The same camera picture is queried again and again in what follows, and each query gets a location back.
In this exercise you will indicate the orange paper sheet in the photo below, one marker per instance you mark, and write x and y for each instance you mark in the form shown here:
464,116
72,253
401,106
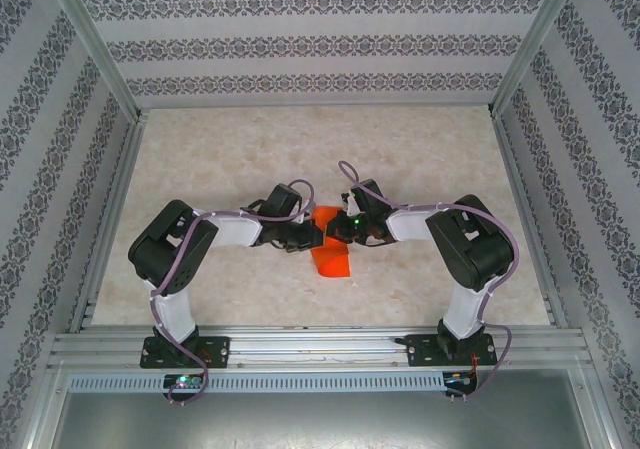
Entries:
332,264

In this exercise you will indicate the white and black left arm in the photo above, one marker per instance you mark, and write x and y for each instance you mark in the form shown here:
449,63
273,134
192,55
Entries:
235,231

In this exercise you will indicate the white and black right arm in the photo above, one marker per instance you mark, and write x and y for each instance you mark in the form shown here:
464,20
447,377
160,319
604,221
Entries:
410,224

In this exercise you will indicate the grey metal sheet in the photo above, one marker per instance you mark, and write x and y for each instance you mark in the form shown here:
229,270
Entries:
320,424

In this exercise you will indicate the small lit controller board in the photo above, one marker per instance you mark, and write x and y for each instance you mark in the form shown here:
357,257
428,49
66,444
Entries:
184,381
460,380

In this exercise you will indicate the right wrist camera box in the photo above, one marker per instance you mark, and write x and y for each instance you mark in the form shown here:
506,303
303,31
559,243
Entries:
352,200

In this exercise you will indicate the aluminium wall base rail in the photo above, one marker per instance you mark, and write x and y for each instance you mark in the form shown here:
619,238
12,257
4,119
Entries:
315,105

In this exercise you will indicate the long aluminium mounting rail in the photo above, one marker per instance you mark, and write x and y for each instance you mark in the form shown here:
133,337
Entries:
320,344

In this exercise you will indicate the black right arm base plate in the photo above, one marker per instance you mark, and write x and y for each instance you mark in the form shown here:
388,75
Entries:
420,351

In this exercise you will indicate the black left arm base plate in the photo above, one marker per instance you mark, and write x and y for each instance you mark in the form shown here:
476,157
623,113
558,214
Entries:
220,351

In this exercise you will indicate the aluminium side rail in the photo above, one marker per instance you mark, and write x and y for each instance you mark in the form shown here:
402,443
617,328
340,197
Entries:
112,214

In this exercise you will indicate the aluminium frame post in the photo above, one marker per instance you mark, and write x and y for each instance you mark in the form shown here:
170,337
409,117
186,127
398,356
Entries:
537,44
100,54

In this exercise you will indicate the aluminium frame leg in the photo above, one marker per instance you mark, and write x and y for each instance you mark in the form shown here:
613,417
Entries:
597,409
47,409

